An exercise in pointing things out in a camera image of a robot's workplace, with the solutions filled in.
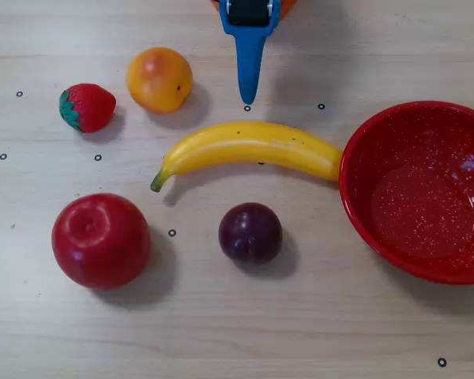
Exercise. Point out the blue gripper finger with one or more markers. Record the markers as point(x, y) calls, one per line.
point(249, 67)

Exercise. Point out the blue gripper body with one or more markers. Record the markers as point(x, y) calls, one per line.
point(250, 16)

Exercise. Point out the yellow plastic banana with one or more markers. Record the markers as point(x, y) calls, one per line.
point(241, 146)

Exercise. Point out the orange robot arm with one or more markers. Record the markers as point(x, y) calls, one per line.
point(287, 6)

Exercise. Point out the red speckled bowl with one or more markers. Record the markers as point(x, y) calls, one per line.
point(418, 205)

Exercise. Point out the orange yellow plastic peach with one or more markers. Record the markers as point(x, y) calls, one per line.
point(158, 81)

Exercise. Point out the red plastic strawberry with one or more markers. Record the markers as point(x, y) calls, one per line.
point(89, 106)

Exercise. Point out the purple plastic plum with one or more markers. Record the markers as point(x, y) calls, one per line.
point(250, 233)

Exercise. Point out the red plastic apple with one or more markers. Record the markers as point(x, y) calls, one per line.
point(100, 245)

